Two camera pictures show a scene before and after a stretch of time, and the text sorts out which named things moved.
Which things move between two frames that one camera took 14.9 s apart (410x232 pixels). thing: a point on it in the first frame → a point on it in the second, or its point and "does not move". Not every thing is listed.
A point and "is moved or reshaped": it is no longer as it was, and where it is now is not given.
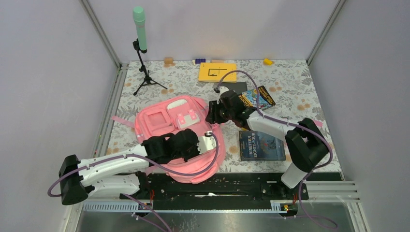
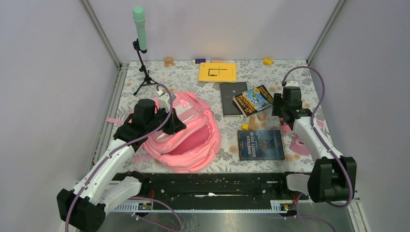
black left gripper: [197, 152] → [175, 124]
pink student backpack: [163, 116] is moved or reshaped
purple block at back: [198, 61] does not move
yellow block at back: [267, 61] does not move
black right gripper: [212, 117] → [278, 99]
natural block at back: [168, 60] does not move
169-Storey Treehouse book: [250, 98] does not move
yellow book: [215, 72] does not move
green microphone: [139, 14] does not move
